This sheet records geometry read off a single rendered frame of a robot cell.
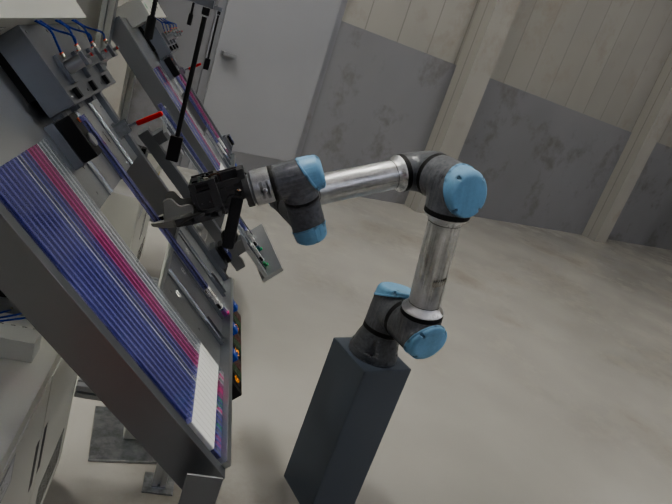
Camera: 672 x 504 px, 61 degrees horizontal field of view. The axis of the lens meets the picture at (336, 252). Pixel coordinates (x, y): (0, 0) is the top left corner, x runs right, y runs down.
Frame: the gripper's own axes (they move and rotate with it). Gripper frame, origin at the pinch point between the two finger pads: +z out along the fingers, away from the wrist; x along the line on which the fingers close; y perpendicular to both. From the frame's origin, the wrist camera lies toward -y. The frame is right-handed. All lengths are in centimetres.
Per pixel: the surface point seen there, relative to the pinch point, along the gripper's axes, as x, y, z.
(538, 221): -578, -311, -355
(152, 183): -19.0, 4.2, 2.7
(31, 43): 16.9, 37.8, 4.5
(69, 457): -29, -71, 57
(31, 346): 15.0, -12.2, 27.2
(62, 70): 12.2, 33.0, 3.1
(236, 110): -403, -39, -4
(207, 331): 13.6, -20.0, -4.3
